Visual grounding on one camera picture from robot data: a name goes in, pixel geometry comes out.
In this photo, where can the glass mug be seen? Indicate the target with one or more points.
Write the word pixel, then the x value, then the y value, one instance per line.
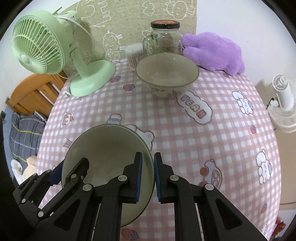
pixel 150 44

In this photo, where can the cotton swab container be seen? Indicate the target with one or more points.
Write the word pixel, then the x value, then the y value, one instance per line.
pixel 133 52

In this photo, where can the pink checkered tablecloth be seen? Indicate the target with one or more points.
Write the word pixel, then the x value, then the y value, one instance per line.
pixel 218 132

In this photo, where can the pile of clothes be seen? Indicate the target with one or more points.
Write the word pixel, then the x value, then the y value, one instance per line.
pixel 21 174

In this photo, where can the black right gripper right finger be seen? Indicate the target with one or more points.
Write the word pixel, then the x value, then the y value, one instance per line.
pixel 174 189

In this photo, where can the glass jar black lid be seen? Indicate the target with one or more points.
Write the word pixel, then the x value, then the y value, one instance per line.
pixel 166 36

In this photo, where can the red gift bag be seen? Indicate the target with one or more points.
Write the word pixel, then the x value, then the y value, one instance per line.
pixel 280 225

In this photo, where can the grey plaid pillow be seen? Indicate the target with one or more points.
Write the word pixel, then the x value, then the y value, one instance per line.
pixel 26 134

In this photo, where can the purple plush toy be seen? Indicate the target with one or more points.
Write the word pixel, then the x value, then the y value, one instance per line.
pixel 213 53

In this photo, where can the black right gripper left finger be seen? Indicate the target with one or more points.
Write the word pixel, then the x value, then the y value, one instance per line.
pixel 123 189

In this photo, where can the white standing fan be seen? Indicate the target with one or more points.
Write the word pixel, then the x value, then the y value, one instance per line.
pixel 281 108

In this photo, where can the green patterned wall cloth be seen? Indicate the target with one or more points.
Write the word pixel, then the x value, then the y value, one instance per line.
pixel 108 26

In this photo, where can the green desk fan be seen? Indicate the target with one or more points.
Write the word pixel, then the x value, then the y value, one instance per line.
pixel 43 43

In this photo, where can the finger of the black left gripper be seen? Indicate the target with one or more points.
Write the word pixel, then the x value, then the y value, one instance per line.
pixel 36 186
pixel 70 204

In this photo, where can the floral ceramic bowl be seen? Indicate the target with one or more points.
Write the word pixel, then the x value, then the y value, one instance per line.
pixel 109 148
pixel 167 75

